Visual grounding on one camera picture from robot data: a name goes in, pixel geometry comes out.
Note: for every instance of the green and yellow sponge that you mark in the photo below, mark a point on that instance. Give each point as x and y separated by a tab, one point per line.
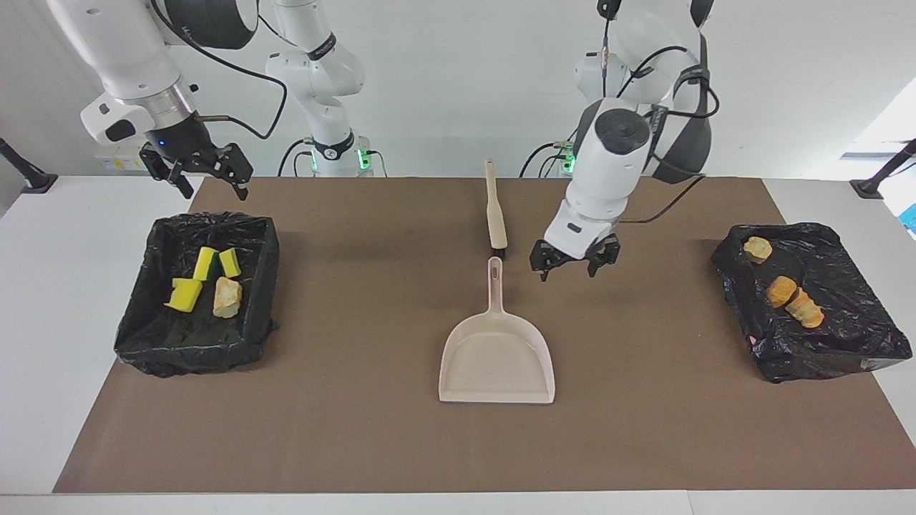
204	265

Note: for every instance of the pale beige foam chunk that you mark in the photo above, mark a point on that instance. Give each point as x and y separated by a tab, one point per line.
227	297

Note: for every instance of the brown table mat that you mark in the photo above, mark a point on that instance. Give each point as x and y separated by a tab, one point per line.
458	443

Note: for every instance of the white wall box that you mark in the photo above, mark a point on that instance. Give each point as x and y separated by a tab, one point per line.
118	159

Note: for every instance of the tan crinkled foam scrap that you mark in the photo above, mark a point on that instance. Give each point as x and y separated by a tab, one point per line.
806	309

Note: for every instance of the beige plastic dustpan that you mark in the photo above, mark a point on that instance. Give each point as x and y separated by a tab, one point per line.
497	357

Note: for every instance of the beige hand brush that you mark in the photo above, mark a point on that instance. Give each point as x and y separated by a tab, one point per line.
496	214

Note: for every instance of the notched yellow sponge piece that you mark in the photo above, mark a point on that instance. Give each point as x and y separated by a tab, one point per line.
184	295

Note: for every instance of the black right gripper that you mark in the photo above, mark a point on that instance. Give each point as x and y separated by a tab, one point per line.
186	146

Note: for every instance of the black bag lined bin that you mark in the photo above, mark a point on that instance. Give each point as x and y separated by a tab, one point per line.
193	343

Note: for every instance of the pale yellow foam lump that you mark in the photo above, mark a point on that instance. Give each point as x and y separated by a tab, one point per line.
757	249

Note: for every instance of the black camera stand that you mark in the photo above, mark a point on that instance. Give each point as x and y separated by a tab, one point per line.
32	179
869	187

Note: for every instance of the small yellow sponge piece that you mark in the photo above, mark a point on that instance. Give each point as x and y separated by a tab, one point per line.
230	263

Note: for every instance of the black bag bin, pink patch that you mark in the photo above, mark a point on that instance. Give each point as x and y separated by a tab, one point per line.
844	336

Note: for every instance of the brown cork-like foam lump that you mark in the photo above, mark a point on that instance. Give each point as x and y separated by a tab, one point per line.
780	291

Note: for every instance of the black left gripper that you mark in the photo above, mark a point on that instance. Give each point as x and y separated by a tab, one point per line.
572	257

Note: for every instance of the blue object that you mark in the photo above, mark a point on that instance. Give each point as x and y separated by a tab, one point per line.
910	218

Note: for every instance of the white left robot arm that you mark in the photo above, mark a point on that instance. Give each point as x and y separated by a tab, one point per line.
615	164

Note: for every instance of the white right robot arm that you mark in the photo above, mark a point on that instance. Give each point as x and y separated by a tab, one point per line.
122	57

